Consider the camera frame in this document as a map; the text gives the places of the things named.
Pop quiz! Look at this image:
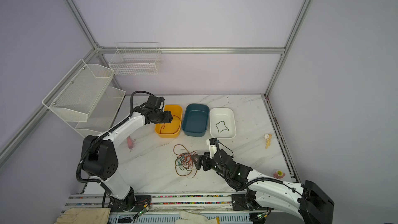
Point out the cable bundle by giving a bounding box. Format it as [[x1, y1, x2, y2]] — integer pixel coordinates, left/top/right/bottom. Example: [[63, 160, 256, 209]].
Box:
[[172, 144, 200, 178]]

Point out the red cable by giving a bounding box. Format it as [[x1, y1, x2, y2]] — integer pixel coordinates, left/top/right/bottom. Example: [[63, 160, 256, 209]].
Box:
[[159, 114, 182, 135]]

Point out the green cable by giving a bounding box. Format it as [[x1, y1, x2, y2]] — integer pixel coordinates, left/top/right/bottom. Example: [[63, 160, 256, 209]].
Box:
[[216, 120, 230, 134]]

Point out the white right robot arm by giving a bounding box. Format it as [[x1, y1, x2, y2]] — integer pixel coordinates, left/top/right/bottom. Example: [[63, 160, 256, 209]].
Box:
[[193, 149, 335, 224]]

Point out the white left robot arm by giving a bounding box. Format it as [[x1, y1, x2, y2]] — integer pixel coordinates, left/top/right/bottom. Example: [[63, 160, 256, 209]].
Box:
[[75, 90, 173, 212]]

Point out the yellow plastic bin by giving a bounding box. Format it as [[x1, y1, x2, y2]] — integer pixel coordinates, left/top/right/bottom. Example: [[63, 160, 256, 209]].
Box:
[[154, 105, 182, 139]]

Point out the white plastic bin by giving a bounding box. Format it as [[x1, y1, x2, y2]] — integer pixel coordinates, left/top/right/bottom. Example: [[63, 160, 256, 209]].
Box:
[[209, 107, 237, 140]]

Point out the teal plastic bin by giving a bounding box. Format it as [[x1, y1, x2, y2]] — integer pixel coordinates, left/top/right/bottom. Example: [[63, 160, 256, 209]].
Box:
[[181, 103, 210, 138]]

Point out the small white yellow toy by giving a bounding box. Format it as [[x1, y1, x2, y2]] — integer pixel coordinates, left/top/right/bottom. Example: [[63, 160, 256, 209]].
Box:
[[264, 134, 272, 149]]

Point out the pink green small toy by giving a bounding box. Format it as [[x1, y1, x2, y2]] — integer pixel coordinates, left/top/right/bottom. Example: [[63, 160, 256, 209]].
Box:
[[272, 170, 286, 179]]

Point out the white work glove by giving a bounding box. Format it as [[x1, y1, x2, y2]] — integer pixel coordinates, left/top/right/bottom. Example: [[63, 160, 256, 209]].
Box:
[[175, 211, 220, 224]]

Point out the beige cloth glove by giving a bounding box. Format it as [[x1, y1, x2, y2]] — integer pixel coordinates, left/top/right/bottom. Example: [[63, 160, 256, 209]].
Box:
[[56, 208, 110, 224]]

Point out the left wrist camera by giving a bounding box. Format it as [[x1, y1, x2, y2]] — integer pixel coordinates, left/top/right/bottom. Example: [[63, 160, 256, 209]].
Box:
[[146, 95, 165, 110]]

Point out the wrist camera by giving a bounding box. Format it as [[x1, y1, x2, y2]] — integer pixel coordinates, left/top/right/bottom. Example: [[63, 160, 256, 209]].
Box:
[[206, 138, 219, 159], [146, 95, 165, 110]]

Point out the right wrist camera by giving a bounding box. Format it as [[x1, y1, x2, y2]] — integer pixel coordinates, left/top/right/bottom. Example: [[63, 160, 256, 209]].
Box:
[[206, 138, 219, 159]]

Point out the purple pink-handled spatula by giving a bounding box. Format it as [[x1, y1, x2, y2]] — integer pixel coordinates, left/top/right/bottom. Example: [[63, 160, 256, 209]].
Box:
[[126, 136, 135, 151]]

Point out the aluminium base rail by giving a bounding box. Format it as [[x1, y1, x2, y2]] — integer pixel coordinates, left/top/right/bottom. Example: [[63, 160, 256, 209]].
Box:
[[62, 192, 321, 224]]

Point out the white wire wall basket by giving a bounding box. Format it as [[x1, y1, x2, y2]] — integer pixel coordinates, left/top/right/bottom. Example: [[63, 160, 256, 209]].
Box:
[[108, 42, 162, 76]]

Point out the white mesh wall shelf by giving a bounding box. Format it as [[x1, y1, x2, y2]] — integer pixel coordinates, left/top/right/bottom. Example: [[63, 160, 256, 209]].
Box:
[[42, 60, 125, 137]]

